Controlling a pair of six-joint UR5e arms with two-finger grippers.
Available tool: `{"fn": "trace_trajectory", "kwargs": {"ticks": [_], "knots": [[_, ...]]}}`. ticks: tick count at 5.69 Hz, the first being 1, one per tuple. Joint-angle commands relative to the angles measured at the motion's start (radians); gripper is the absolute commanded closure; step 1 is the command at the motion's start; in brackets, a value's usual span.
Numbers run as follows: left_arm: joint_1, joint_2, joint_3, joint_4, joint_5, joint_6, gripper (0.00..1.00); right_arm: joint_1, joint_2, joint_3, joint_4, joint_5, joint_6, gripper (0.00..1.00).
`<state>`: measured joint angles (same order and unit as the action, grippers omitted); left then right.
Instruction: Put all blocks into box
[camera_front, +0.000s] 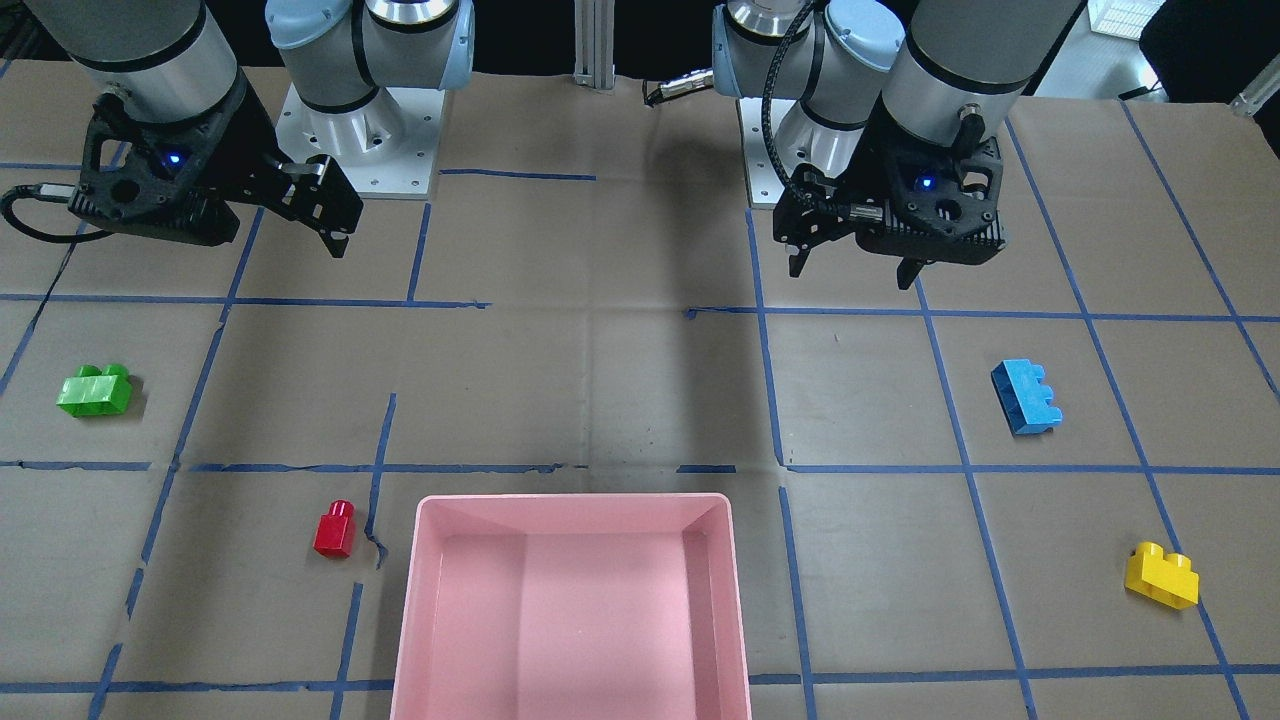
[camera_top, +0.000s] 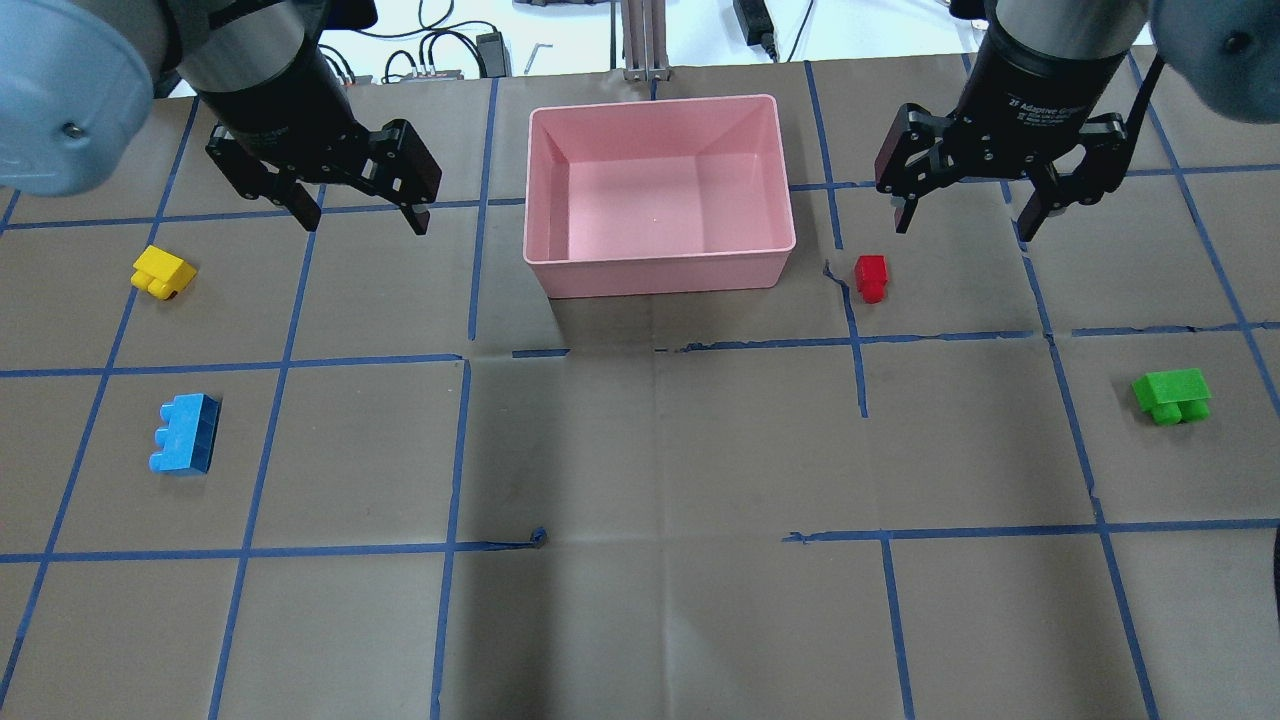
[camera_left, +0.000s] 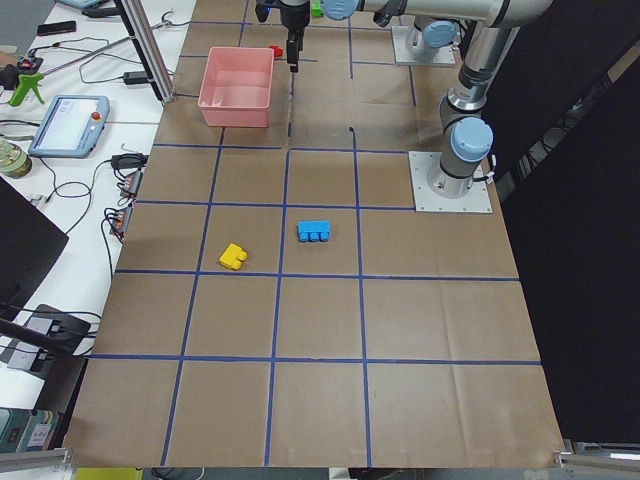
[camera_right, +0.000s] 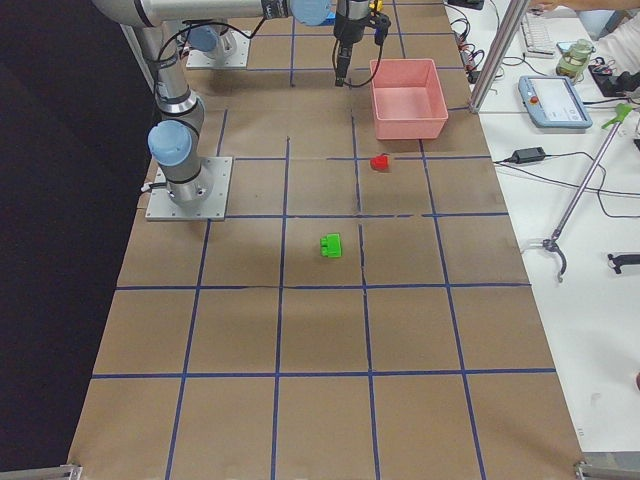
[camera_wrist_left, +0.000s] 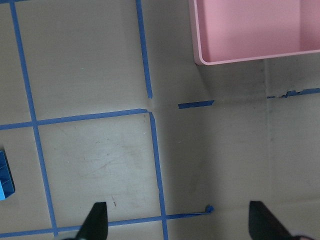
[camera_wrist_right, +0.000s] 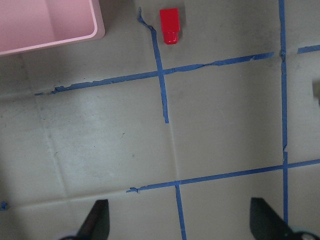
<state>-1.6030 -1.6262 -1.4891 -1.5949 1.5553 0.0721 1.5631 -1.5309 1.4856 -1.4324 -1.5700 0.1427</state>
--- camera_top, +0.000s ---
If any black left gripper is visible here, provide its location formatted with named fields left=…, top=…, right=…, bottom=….
left=191, top=44, right=443, bottom=236

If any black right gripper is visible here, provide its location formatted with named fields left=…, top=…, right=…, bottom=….
left=876, top=22, right=1129, bottom=241

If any green toy block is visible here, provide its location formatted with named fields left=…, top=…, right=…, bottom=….
left=1132, top=368, right=1212, bottom=427

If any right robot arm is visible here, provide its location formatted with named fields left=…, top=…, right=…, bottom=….
left=876, top=1, right=1279, bottom=241

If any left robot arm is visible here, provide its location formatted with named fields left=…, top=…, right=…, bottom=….
left=1, top=1, right=442, bottom=234

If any pink plastic box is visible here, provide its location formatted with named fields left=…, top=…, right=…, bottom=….
left=522, top=94, right=797, bottom=299

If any red toy block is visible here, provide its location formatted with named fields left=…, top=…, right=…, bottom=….
left=852, top=254, right=890, bottom=305

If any yellow toy block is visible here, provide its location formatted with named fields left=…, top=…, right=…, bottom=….
left=131, top=245, right=198, bottom=301

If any black power adapter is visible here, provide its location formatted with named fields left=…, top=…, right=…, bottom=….
left=475, top=29, right=511, bottom=78

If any silver allen key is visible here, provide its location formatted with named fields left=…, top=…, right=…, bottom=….
left=522, top=42, right=554, bottom=76

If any blue toy block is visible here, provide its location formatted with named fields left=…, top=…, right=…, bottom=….
left=148, top=393, right=221, bottom=477

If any black power brick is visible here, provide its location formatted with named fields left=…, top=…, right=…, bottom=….
left=731, top=0, right=780, bottom=63

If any metal frame post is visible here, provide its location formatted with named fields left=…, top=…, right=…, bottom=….
left=620, top=0, right=671, bottom=82

